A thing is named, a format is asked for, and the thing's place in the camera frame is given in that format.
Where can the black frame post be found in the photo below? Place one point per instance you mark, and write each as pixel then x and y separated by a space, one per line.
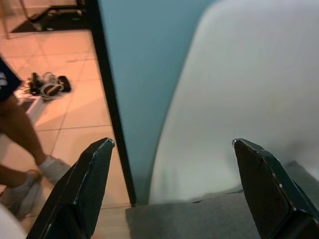
pixel 109 82

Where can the white pillow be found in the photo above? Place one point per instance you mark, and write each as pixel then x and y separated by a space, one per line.
pixel 239 99

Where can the person in dark shorts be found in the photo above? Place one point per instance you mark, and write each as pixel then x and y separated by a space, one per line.
pixel 22 129

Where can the black and white gear pile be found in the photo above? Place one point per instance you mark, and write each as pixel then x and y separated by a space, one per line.
pixel 51 85

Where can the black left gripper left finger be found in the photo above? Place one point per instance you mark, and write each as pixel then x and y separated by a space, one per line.
pixel 82 194

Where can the white rounded object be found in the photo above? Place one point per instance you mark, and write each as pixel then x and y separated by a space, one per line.
pixel 10 224

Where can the black floor mat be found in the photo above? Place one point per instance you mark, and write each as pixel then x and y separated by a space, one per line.
pixel 57 25

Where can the blue panel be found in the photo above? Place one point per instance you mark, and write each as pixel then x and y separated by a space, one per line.
pixel 142 62

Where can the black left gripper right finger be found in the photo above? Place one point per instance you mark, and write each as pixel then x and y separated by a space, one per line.
pixel 269 196

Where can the grey fabric sofa seat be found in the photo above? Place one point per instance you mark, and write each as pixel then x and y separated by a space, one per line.
pixel 189 221

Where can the black metal stand base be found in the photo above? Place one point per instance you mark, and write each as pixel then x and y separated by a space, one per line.
pixel 59 8

